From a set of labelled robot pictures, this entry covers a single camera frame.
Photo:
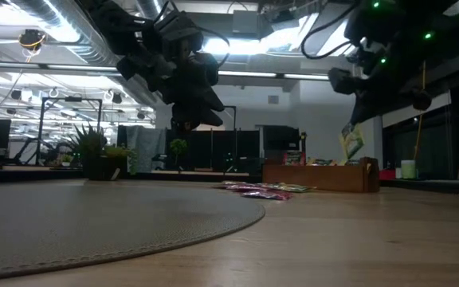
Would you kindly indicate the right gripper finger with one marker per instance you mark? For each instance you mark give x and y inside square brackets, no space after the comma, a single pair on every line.
[371,108]
[359,107]

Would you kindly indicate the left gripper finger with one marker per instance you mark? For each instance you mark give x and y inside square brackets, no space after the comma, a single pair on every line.
[193,119]
[210,101]

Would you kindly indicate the green yellow tea packet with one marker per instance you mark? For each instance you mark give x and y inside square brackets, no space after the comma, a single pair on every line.
[321,162]
[297,187]
[353,141]

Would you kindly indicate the wooden compartment tray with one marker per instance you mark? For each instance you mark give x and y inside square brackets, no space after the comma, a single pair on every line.
[317,177]

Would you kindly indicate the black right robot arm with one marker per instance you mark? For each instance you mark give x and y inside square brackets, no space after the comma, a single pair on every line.
[452,24]

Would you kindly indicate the long led light bar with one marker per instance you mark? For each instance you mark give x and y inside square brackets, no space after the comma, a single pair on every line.
[253,74]

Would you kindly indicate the grey cloth cover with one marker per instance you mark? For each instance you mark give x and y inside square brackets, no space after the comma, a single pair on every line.
[146,143]

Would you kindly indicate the red box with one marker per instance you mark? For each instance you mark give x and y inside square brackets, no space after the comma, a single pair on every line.
[387,174]

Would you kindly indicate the black screen box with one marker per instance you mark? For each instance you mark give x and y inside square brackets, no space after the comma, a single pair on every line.
[281,137]

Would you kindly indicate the grey ceiling box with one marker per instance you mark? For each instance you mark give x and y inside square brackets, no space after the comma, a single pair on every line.
[245,22]

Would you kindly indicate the small potted green plant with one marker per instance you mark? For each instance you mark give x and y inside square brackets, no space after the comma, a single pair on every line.
[98,167]

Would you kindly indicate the small plant white pot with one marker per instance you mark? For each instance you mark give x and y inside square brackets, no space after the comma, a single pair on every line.
[66,158]

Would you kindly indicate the round grey table mat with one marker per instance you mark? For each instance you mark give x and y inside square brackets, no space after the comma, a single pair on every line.
[94,231]

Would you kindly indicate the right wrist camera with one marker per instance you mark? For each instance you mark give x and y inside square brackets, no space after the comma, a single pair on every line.
[343,81]

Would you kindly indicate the silver ventilation duct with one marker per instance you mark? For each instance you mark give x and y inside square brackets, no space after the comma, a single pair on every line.
[138,93]

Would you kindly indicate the black metal gantry frame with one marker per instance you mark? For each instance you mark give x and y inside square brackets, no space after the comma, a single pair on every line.
[70,99]

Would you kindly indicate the black aluminium table frame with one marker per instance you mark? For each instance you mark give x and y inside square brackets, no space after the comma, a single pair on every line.
[34,176]

